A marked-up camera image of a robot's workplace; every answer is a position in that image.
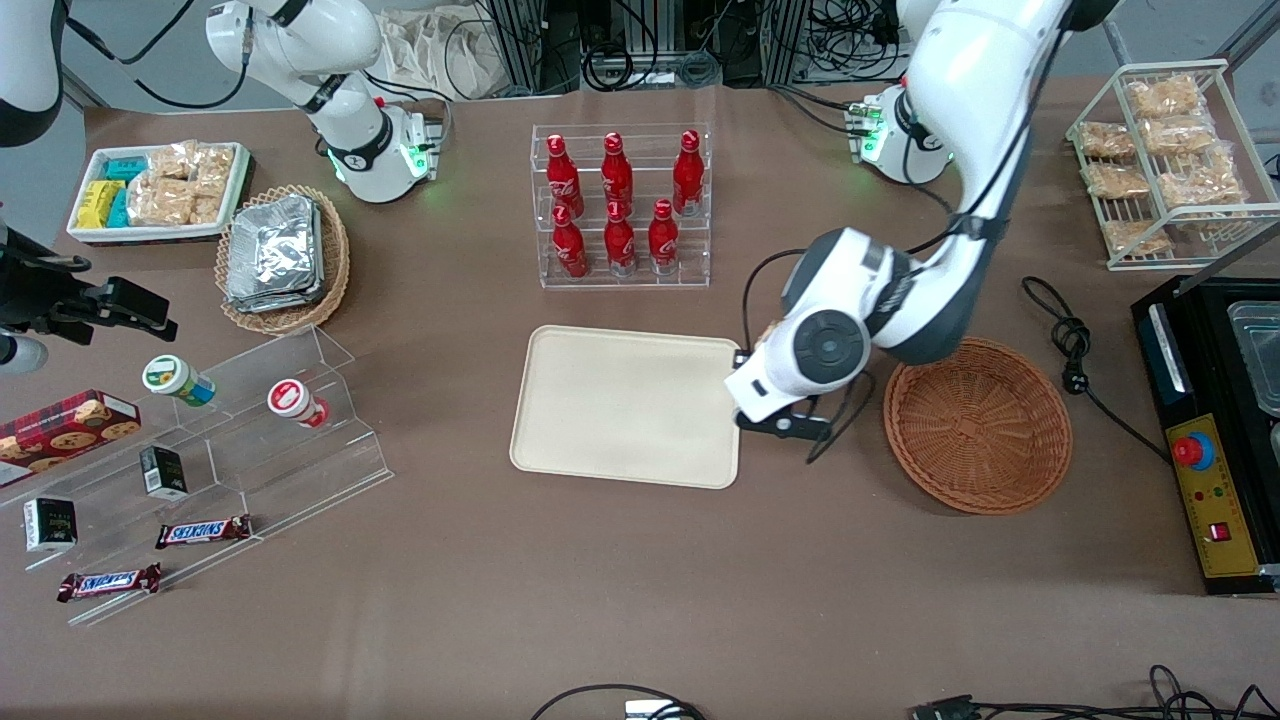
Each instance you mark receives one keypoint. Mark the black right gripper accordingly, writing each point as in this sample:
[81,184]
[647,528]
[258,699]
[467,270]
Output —
[38,290]

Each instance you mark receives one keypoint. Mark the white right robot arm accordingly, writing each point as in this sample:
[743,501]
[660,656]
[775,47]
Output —
[355,150]

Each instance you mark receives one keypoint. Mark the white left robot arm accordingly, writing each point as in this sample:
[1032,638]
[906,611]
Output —
[985,100]

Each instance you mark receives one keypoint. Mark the white rectangular snack tray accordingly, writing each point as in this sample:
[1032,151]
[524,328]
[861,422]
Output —
[150,235]

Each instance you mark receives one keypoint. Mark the beige plastic tray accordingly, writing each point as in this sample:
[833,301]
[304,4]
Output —
[625,405]

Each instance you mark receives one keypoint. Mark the round brown wicker basket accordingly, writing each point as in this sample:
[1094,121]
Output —
[980,430]

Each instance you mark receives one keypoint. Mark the oval tan wicker basket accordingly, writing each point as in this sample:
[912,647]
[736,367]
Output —
[335,270]

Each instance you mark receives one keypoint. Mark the green lid yogurt cup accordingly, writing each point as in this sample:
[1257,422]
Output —
[175,378]

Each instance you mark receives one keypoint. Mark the teal snack box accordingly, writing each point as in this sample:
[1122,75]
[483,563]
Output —
[125,169]
[119,208]

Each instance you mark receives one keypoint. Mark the clear bag of crackers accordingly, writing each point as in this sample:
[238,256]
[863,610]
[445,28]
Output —
[162,203]
[214,168]
[172,160]

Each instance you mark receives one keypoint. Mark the yellow snack box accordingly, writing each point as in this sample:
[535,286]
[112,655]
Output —
[97,203]

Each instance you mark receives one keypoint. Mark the silver foil packet stack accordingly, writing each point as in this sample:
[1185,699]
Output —
[272,252]

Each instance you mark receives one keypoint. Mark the red cookie box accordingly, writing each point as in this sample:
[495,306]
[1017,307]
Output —
[65,432]

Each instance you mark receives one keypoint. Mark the small black box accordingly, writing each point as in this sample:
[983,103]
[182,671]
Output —
[163,473]
[50,525]

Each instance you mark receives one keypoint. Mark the red lid yogurt cup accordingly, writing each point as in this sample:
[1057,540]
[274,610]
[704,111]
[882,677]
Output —
[295,402]

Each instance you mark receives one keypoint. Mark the clear acrylic bottle rack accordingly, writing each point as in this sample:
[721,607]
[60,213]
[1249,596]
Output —
[640,285]

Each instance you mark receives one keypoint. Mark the red cola bottle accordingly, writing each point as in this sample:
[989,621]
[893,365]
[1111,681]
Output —
[617,175]
[620,245]
[688,175]
[563,180]
[663,242]
[570,248]

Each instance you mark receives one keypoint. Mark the clear acrylic stepped stand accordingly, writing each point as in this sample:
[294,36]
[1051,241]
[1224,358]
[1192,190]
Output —
[290,470]

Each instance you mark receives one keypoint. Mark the snickers chocolate bar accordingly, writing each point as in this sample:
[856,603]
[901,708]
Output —
[108,583]
[203,532]

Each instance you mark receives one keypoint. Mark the white cloth bag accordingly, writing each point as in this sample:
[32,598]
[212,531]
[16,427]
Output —
[440,50]

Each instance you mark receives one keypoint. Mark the clear bag of pastry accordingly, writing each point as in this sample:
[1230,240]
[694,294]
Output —
[1165,97]
[1137,238]
[1115,181]
[1105,141]
[1200,180]
[1180,135]

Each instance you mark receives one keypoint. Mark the red emergency stop button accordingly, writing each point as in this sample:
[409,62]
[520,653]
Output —
[1192,452]

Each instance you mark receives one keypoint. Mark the black machine with yellow panel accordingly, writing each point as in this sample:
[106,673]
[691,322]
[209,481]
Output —
[1215,380]

